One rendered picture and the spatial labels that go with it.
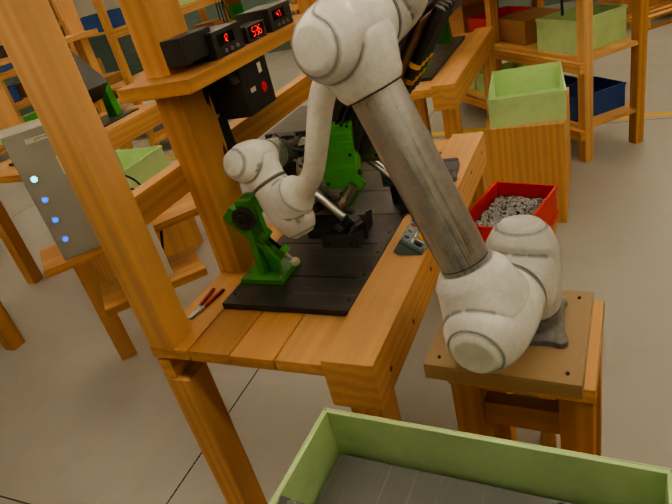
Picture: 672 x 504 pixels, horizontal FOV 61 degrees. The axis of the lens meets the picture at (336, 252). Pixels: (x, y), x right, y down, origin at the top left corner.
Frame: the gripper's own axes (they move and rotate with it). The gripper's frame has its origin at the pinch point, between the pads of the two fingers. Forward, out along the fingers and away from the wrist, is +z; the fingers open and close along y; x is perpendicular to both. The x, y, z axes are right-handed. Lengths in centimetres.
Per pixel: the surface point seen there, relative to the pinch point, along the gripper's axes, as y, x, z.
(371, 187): -17.0, 14.4, 43.9
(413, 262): -49.0, 0.7, -7.2
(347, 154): -10.6, -4.7, 4.4
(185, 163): 20.9, 22.9, -22.6
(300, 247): -18.6, 29.6, 0.4
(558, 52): -18, -54, 282
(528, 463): -87, -18, -72
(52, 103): 32, 6, -68
